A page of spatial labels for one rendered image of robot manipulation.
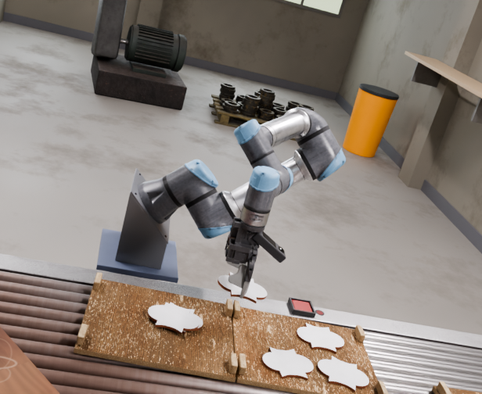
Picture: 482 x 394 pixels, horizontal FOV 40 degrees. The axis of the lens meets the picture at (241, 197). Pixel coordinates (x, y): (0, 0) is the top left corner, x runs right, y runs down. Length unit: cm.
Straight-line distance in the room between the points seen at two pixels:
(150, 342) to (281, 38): 866
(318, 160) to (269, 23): 804
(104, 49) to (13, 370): 629
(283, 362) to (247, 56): 855
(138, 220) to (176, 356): 59
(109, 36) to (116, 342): 602
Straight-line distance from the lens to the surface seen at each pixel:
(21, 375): 145
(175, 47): 760
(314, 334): 201
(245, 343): 188
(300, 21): 1021
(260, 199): 174
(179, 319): 187
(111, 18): 756
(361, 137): 776
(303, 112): 212
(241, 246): 179
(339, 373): 189
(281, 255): 183
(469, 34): 701
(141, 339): 178
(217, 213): 215
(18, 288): 194
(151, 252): 222
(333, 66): 1046
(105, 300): 191
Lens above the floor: 195
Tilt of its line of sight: 21 degrees down
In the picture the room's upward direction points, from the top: 16 degrees clockwise
